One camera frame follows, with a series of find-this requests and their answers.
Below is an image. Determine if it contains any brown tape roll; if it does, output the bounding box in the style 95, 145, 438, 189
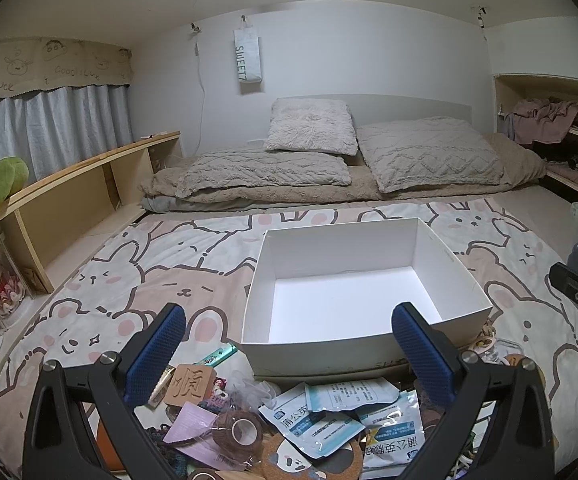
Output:
213, 409, 266, 453

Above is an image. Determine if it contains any red flower picture frame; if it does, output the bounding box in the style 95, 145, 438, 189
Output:
0, 232, 35, 333

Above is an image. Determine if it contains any dark knitted pouch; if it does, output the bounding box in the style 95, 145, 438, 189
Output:
151, 422, 192, 480

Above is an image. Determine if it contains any fluffy grey pillow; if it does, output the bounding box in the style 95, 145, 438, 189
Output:
265, 97, 359, 156

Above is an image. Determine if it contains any white cardboard box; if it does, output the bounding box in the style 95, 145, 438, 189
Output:
240, 217, 492, 378

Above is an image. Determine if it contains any white hanging bag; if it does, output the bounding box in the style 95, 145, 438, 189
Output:
233, 27, 262, 96

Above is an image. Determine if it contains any green plush cushion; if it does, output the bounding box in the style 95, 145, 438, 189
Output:
0, 156, 31, 208

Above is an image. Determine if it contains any long grey textured pillow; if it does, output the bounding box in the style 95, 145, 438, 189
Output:
175, 151, 352, 199

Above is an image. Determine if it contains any crumpled clear plastic bag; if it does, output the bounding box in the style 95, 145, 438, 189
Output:
221, 370, 282, 411

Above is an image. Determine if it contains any brown leather card holder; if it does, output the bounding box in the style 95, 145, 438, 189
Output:
94, 407, 130, 473

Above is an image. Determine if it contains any printed cork coaster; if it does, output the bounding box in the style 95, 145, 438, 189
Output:
259, 430, 365, 480

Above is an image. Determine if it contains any beige printed valance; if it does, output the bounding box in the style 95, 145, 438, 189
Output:
0, 37, 134, 111

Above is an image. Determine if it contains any closet nook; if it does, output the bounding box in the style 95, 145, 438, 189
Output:
494, 74, 578, 198

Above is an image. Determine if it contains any pink clothes pile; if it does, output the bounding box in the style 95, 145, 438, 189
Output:
511, 97, 578, 146

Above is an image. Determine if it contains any wooden shelf unit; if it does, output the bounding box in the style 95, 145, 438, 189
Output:
0, 131, 182, 401

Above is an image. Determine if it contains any dark clothes pile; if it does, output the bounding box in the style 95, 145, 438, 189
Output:
534, 130, 578, 173

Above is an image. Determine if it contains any grey curtain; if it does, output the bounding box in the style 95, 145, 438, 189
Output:
0, 84, 135, 191

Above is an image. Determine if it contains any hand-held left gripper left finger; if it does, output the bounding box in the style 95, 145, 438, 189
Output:
22, 302, 187, 480

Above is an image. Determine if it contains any green packet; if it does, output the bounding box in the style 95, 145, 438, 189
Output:
194, 346, 237, 367

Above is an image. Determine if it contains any blue white sachet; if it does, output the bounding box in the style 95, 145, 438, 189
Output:
305, 377, 401, 413
356, 390, 426, 466
259, 384, 365, 461

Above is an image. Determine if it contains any carved wooden block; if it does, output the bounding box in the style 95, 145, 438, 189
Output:
169, 364, 218, 407

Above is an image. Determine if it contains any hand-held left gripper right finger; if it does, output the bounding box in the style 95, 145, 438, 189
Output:
391, 302, 554, 480

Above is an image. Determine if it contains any white bed headboard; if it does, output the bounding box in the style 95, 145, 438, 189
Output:
271, 94, 474, 126

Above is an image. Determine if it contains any grey bed sheet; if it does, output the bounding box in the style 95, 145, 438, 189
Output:
142, 194, 250, 213

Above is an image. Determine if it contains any white hanging cable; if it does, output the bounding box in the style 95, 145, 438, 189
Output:
189, 22, 207, 156

